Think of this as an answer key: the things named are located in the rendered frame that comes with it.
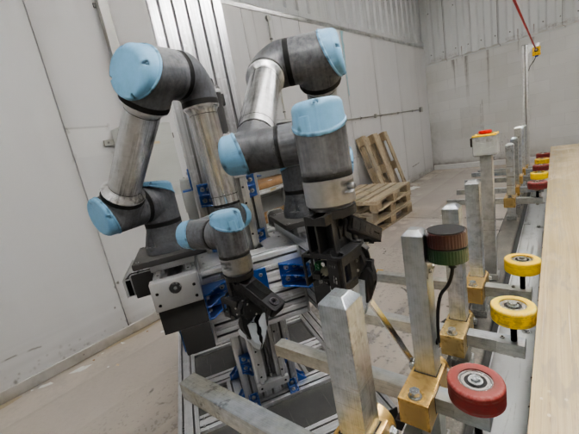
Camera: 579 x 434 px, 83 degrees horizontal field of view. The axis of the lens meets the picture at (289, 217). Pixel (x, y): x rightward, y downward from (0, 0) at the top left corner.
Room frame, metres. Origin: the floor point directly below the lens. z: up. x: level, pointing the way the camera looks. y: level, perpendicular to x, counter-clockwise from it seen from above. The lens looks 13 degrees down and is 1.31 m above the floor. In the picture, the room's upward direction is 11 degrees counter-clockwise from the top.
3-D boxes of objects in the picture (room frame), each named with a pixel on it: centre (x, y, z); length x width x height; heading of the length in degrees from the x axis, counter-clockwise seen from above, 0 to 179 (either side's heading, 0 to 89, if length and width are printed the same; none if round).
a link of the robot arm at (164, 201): (1.07, 0.42, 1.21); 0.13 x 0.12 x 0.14; 148
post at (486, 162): (1.09, -0.69, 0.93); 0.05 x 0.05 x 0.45; 50
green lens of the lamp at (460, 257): (0.48, -0.23, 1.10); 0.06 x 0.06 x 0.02
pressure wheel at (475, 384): (0.43, -0.24, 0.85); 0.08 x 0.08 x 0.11
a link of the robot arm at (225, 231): (0.76, 0.15, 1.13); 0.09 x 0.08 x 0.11; 58
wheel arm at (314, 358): (0.55, -0.09, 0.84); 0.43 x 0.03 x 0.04; 50
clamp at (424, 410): (0.49, -0.19, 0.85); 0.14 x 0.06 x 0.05; 140
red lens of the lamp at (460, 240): (0.48, -0.23, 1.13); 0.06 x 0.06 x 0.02
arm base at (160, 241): (1.08, 0.42, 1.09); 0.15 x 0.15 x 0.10
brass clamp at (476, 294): (0.88, -0.51, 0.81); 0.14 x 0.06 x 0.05; 140
